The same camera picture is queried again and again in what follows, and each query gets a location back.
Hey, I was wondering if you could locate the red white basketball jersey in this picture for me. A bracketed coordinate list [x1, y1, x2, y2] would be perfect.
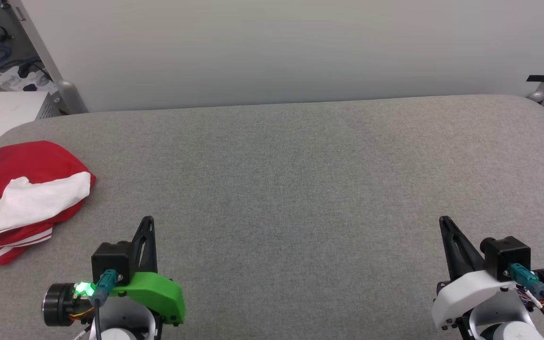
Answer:
[0, 140, 96, 266]

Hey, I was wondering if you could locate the camera cable teal plug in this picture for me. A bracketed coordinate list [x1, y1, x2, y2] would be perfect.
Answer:
[93, 269, 119, 340]
[508, 263, 544, 340]

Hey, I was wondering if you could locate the left camera cable teal plug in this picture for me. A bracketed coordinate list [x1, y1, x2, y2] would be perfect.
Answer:
[93, 269, 119, 340]

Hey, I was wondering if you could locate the grey fabric sofa cushion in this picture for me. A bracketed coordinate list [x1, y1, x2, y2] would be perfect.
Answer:
[0, 94, 544, 340]

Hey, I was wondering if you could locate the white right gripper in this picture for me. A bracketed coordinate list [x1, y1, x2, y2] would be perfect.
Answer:
[432, 216, 544, 331]

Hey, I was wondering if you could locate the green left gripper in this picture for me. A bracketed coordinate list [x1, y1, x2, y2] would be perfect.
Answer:
[42, 216, 187, 327]

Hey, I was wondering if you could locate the white power strip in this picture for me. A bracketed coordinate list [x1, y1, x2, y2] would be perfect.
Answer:
[0, 65, 59, 96]

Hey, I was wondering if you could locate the white cabinet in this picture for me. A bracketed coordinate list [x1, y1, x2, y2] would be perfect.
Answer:
[0, 91, 63, 173]

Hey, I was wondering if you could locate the right camera cable teal plug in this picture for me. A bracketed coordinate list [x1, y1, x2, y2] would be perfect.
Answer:
[508, 263, 544, 340]

